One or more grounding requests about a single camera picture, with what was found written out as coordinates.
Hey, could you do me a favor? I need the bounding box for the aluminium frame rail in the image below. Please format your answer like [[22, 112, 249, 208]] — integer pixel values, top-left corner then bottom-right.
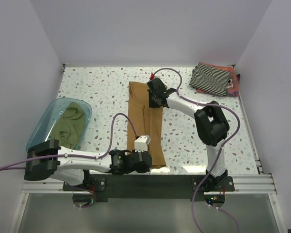
[[21, 175, 277, 194]]

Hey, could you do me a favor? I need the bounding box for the striped folded tank top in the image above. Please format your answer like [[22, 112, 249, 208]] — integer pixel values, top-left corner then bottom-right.
[[189, 63, 230, 96]]

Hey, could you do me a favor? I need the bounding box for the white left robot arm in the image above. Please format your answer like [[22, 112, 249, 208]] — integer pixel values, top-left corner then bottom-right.
[[24, 135, 152, 190]]

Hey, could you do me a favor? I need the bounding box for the olive green tank top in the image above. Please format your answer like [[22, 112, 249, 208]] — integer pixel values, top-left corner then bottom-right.
[[50, 102, 86, 149]]

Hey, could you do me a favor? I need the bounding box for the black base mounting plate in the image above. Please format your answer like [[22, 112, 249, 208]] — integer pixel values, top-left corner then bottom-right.
[[62, 173, 235, 203]]

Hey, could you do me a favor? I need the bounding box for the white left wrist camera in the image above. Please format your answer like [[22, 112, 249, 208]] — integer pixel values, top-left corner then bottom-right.
[[134, 135, 151, 152]]

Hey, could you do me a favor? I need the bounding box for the tan ribbed tank top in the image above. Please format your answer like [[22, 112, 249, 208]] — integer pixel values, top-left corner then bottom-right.
[[127, 82, 166, 168]]

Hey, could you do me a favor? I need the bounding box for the translucent blue plastic bin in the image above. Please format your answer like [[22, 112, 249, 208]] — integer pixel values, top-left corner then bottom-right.
[[26, 98, 92, 150]]

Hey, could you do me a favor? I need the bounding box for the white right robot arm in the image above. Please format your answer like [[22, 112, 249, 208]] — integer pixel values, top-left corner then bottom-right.
[[146, 78, 230, 192]]

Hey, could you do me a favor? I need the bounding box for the red patterned folded tank top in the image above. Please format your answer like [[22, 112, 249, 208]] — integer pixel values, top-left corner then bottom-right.
[[196, 62, 240, 97]]

